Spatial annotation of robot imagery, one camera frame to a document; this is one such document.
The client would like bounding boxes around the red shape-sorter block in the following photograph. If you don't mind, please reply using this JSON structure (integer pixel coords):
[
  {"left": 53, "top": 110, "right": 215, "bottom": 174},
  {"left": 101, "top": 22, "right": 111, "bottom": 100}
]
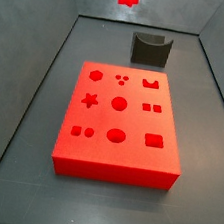
[{"left": 51, "top": 62, "right": 181, "bottom": 190}]

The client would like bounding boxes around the dark grey curved holder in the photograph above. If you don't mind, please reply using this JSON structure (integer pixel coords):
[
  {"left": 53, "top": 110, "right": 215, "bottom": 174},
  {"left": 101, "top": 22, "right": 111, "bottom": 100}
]
[{"left": 130, "top": 32, "right": 173, "bottom": 68}]

